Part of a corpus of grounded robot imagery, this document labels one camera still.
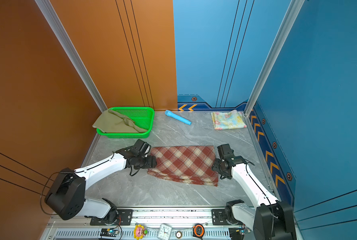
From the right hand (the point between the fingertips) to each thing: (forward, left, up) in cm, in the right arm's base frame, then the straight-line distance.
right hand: (216, 169), depth 84 cm
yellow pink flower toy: (-29, +38, 0) cm, 48 cm away
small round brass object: (-30, +21, -1) cm, 37 cm away
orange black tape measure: (-29, +12, -2) cm, 31 cm away
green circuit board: (-29, +54, -6) cm, 62 cm away
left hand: (+4, +37, 0) cm, 38 cm away
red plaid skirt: (+4, +12, -3) cm, 13 cm away
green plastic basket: (+45, +50, -3) cm, 68 cm away
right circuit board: (-29, -6, -7) cm, 31 cm away
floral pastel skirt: (+40, -14, -2) cm, 42 cm away
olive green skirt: (+36, +72, +2) cm, 80 cm away
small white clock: (-29, +28, -3) cm, 40 cm away
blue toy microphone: (+46, +30, -1) cm, 55 cm away
